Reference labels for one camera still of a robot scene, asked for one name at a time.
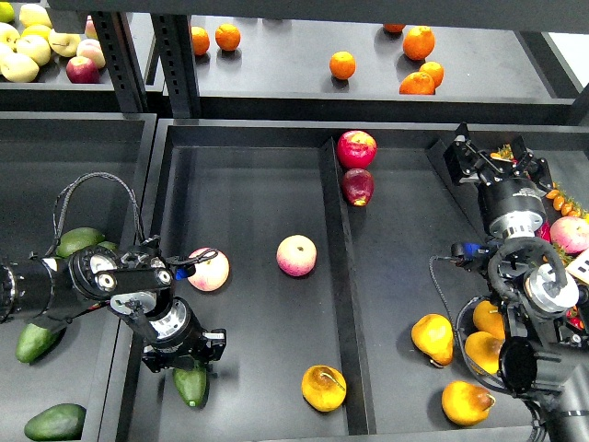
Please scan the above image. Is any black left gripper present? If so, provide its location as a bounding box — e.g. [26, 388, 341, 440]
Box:
[142, 298, 226, 373]

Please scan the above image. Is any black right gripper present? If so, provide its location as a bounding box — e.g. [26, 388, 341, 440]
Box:
[443, 122, 553, 238]

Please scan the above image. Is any dark green avocado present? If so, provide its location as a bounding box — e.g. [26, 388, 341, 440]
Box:
[172, 364, 208, 408]

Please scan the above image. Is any yellow pear under arm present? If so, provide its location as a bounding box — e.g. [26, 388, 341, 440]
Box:
[465, 331, 503, 375]

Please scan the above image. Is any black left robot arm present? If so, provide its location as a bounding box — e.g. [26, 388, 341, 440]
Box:
[1, 172, 226, 373]

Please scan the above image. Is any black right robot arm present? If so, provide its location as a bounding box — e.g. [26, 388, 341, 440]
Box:
[428, 123, 588, 441]

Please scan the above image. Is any yellow pear behind arm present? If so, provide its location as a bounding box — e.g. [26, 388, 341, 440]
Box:
[472, 300, 505, 340]

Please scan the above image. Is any avocado bottom left corner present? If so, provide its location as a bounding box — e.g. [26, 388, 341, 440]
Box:
[24, 403, 87, 441]

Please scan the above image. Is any avocado lying left tray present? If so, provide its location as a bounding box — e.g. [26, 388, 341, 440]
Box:
[15, 323, 61, 364]

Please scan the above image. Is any light green avocado top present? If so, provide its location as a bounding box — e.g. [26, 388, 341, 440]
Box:
[55, 227, 106, 258]

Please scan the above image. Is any yellow pear beside divider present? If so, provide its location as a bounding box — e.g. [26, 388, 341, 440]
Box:
[410, 313, 454, 366]

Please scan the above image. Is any upper cherry tomato bunch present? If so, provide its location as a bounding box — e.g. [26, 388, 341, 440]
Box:
[490, 144, 514, 161]

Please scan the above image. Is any cherry tomato bunch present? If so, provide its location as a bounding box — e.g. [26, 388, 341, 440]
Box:
[490, 144, 514, 161]
[552, 243, 574, 266]

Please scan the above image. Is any orange cherry tomato sprig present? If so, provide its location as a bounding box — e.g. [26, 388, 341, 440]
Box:
[545, 182, 588, 221]

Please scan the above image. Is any red chili pepper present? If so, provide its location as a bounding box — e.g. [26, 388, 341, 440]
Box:
[536, 221, 551, 243]

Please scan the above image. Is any black upper shelf tray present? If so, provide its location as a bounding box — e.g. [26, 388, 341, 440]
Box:
[195, 17, 578, 125]

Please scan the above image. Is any pink apple right tray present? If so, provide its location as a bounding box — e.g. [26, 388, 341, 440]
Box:
[549, 216, 588, 254]

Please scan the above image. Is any lower cherry tomato bunch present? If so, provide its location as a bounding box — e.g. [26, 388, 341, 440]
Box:
[552, 243, 574, 266]

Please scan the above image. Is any orange at shelf edge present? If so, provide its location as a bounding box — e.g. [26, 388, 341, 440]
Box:
[398, 72, 435, 95]

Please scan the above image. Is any small orange right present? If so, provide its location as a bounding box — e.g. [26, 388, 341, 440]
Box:
[419, 61, 445, 88]

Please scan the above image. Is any white label card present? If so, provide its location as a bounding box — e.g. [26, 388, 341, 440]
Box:
[565, 250, 589, 285]

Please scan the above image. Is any bright red apple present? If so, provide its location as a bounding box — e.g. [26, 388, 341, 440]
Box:
[336, 130, 377, 169]

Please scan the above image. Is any pink apple centre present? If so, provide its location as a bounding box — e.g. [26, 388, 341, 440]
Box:
[276, 235, 317, 277]

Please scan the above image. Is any large orange upper right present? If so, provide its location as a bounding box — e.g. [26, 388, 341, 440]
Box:
[402, 26, 436, 61]

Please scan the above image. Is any black top shelf beam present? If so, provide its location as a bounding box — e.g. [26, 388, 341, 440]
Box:
[49, 0, 588, 34]

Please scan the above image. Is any black middle tray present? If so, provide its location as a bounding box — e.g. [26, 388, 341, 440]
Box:
[112, 121, 534, 441]

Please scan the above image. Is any orange under top shelf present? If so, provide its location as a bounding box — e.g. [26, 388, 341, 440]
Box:
[383, 23, 406, 34]

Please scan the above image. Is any black tray divider centre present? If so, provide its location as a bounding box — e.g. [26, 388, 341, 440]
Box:
[318, 138, 376, 436]

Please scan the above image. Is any orange upper shelf centre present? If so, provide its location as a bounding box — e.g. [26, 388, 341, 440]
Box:
[329, 51, 356, 80]

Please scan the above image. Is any orange shelf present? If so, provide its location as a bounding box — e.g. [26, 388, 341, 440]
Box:
[214, 23, 241, 52]
[329, 51, 356, 80]

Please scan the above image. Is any black left tray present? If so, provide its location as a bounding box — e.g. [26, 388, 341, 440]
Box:
[1, 112, 156, 441]

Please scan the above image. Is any black upper left shelf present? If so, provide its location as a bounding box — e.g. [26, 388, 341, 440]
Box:
[0, 0, 166, 114]

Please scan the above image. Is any orange upper shelf left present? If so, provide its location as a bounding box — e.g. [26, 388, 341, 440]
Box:
[214, 23, 241, 52]

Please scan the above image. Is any green avocado by tray wall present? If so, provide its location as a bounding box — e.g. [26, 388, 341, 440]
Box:
[98, 240, 118, 252]

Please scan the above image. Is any black perforated post centre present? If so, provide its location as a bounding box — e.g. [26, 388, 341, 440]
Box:
[150, 13, 201, 119]

